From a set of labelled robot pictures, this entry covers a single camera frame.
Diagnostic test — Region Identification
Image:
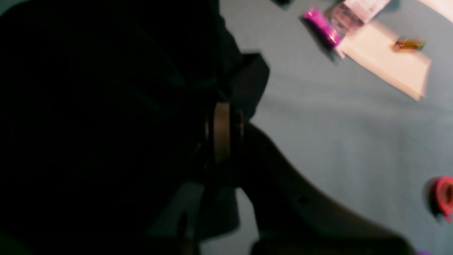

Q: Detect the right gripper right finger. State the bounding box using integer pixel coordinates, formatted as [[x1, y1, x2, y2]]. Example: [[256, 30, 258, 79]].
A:
[[241, 123, 414, 255]]

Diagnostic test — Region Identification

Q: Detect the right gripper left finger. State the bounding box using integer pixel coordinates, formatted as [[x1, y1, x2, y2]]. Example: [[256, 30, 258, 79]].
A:
[[200, 102, 246, 187]]

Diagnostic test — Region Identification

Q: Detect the black t-shirt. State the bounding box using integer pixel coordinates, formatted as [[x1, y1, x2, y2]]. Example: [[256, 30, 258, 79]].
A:
[[1, 0, 270, 255]]

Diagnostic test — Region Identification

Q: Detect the teal table cloth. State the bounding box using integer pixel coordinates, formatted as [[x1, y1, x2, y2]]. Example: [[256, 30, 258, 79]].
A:
[[156, 0, 453, 255]]

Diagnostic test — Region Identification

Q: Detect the red tape roll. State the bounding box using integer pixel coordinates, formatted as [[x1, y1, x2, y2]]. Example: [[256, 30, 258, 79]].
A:
[[429, 175, 453, 223]]

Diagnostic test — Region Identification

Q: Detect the pink marker pen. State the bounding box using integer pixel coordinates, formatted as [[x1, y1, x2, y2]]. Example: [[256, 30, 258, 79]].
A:
[[302, 8, 343, 50]]

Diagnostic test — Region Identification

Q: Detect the white paper sheet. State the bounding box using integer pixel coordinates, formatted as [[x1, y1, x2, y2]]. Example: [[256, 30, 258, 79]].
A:
[[338, 21, 432, 101]]

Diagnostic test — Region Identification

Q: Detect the white packet with label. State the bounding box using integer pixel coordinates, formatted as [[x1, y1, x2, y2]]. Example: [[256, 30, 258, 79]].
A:
[[330, 0, 390, 36]]

